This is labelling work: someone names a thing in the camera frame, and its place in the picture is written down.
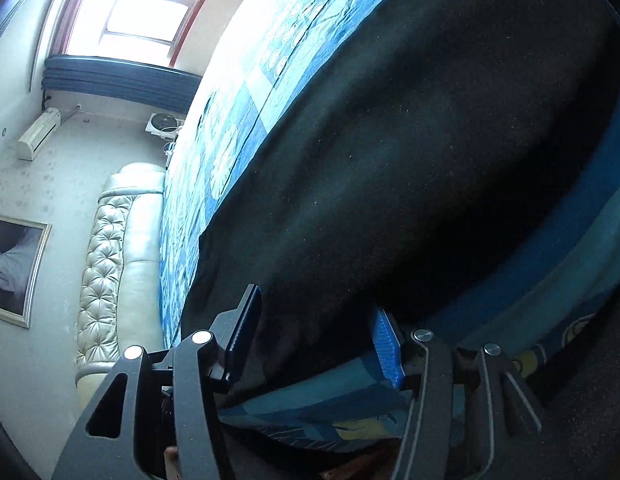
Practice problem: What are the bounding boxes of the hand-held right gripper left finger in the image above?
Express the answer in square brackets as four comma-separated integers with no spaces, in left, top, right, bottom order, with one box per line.
[51,284,263,480]

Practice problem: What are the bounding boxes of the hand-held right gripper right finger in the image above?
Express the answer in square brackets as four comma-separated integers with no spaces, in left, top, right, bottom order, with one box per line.
[371,306,545,480]

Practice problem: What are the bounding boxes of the black pants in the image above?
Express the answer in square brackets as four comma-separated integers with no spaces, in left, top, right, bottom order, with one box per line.
[180,0,620,411]

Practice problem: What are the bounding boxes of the cream tufted headboard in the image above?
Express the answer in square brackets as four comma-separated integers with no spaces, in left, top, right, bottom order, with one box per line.
[75,162,183,406]

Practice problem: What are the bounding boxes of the white fan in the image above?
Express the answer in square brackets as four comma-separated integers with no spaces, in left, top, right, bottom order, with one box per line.
[146,112,187,141]

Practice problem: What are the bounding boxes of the blue patterned bedsheet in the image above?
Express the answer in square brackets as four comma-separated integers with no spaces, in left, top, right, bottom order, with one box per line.
[157,0,620,456]

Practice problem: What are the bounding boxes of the dark blue curtain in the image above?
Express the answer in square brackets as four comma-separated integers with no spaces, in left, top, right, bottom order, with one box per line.
[42,55,203,116]

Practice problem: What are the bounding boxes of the white air conditioner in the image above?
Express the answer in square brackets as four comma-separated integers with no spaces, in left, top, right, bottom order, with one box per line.
[16,107,62,162]

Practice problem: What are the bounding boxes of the window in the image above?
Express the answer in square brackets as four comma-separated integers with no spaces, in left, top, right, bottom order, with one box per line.
[65,0,225,68]

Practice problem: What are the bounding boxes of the framed wall picture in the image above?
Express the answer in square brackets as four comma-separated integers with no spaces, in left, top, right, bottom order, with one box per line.
[0,214,53,330]

